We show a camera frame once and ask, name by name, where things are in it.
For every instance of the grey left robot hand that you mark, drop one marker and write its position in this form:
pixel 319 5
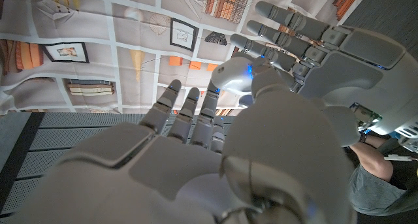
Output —
pixel 359 73

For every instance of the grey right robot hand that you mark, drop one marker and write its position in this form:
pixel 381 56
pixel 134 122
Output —
pixel 183 171

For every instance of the person's bare forearm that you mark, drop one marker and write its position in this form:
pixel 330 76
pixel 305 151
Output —
pixel 372 158

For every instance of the person in grey shirt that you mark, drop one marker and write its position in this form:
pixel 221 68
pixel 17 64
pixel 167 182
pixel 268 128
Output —
pixel 375 198

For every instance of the printed bookshelf backdrop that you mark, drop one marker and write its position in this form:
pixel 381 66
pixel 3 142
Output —
pixel 98 28

